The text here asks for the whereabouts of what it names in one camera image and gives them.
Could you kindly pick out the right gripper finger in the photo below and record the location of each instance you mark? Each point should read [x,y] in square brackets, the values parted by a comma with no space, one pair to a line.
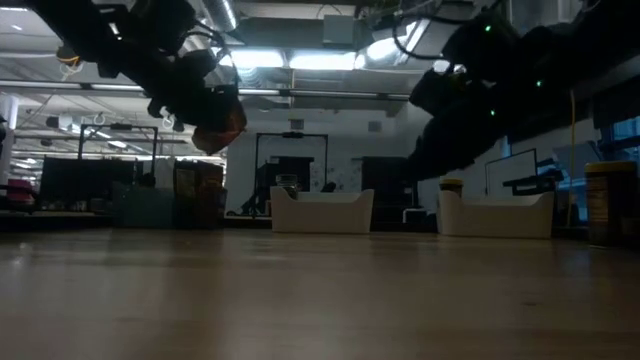
[416,164]
[439,164]

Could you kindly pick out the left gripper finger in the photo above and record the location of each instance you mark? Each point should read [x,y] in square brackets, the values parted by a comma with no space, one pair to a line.
[229,95]
[207,112]

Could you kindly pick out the yellow lid spice jar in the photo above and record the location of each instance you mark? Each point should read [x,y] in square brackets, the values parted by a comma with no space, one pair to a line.
[451,186]
[612,210]

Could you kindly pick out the white plastic bin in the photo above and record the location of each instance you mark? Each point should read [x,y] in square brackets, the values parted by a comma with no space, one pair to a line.
[325,215]
[500,220]

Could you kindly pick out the green lid spice jar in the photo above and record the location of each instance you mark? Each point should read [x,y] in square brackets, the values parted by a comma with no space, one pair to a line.
[288,186]

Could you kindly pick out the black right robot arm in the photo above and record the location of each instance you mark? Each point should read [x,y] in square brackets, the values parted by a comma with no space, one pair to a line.
[575,60]

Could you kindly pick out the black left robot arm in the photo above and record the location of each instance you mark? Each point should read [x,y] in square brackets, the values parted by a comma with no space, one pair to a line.
[90,35]

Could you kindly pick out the black ceiling spotlight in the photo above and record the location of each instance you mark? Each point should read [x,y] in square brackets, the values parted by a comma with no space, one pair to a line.
[52,122]
[178,126]

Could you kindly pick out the tall black cabinet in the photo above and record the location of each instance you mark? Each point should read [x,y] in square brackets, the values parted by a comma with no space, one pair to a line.
[390,190]

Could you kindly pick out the bright ceiling light panel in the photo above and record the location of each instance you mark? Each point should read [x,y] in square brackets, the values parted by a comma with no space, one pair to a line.
[260,58]
[322,60]

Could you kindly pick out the white low device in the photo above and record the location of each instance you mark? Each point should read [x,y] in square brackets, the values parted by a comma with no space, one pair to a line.
[414,215]

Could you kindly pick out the long silver horizontal bar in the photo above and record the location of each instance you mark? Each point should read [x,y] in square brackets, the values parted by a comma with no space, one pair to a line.
[325,93]

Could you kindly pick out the black machine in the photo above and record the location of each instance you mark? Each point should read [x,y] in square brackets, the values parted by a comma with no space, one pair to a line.
[295,167]

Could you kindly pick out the black desk equipment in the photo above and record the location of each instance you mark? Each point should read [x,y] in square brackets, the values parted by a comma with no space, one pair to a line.
[535,185]

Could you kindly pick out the black office chair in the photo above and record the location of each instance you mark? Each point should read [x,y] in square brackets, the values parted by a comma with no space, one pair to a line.
[247,205]

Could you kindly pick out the dark grey plastic bin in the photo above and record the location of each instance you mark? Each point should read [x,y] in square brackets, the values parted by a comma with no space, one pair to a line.
[140,210]

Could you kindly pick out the grey ceiling box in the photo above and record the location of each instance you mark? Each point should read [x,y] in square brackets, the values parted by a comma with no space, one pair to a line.
[338,30]

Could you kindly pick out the grey tilted monitor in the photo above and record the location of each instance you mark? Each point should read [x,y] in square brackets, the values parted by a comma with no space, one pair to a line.
[575,157]

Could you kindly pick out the wide black cabinet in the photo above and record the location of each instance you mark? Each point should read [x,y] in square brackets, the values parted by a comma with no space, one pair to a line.
[85,182]

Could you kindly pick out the red crate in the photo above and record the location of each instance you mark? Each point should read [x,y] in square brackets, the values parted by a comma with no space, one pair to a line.
[22,192]

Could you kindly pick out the white board black frame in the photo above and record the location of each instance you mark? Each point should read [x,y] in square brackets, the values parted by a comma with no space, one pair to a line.
[510,175]

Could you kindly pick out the small grey wall vent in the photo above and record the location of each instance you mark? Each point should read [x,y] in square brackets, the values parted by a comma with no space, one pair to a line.
[296,124]

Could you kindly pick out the round silver duct pipe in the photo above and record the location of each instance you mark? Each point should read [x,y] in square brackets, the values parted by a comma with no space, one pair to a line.
[222,10]

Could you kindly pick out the large silver rectangular duct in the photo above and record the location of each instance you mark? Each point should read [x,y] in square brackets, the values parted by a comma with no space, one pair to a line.
[380,50]

